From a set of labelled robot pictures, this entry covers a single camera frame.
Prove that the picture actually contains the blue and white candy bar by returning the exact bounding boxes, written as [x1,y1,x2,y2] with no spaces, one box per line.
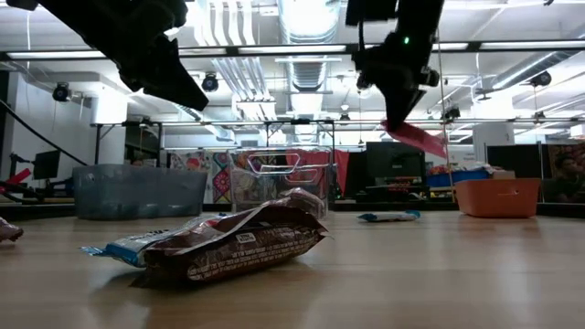
[356,209,422,224]
[80,214,211,270]

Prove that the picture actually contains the white column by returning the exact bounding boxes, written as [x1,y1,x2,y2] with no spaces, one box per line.
[472,122,516,152]

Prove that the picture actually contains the black aluminium frame rail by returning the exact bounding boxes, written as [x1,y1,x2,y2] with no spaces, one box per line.
[0,202,585,221]

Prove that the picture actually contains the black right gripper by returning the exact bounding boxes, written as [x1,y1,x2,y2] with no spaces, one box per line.
[354,27,441,133]

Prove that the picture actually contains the dark patterned tapestry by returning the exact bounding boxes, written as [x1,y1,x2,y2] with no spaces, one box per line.
[546,143,585,159]

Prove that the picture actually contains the person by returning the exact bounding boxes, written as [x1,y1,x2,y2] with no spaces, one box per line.
[542,153,585,205]

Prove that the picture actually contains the tan hanging cord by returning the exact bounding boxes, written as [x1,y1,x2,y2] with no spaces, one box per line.
[435,27,457,203]

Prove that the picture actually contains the red candy packet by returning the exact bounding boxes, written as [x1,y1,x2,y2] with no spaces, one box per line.
[380,119,450,160]

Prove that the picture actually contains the smoky grey translucent bin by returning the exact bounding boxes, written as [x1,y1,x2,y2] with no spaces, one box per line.
[71,163,209,221]

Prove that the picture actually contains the blue storage tub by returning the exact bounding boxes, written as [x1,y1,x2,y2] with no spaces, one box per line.
[426,168,494,189]

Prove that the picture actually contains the brown candy bar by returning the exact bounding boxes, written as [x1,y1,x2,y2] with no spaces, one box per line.
[279,186,329,220]
[130,200,331,289]
[0,217,25,244]

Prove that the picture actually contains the black overhead frame beam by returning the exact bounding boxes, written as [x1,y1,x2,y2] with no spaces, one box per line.
[0,39,585,62]

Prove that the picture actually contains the white LED light strip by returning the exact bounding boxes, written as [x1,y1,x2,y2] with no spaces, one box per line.
[237,44,347,54]
[479,41,585,50]
[6,50,100,59]

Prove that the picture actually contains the clear plastic bin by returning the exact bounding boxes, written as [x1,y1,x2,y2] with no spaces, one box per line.
[227,146,334,220]

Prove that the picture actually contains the black computer monitor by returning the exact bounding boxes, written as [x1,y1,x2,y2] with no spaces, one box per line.
[31,149,62,181]
[365,141,427,186]
[486,143,546,179]

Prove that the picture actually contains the black metal rack frame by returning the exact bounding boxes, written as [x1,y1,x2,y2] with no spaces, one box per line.
[90,117,585,166]

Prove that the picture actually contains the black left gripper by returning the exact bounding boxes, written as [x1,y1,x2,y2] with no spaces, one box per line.
[81,0,210,112]

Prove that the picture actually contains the red hanging cloth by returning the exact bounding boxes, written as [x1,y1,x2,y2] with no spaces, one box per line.
[285,148,351,196]

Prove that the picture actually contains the white ceiling pipes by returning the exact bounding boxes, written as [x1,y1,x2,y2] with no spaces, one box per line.
[194,0,278,121]

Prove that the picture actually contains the white wall cabinet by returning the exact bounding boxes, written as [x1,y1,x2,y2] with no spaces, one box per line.
[90,93,130,125]

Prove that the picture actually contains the red tool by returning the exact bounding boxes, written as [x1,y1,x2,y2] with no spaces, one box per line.
[0,167,34,196]

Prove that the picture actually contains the silver ceiling air duct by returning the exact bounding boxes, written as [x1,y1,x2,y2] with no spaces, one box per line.
[276,0,343,93]
[491,49,585,91]

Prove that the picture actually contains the orange plastic bin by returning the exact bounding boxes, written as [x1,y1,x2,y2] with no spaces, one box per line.
[454,176,542,219]

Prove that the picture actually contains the colourful patterned cloth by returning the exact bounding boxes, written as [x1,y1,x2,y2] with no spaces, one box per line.
[166,150,235,205]

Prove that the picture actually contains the thick black cable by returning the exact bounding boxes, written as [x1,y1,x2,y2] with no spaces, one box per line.
[0,98,89,167]

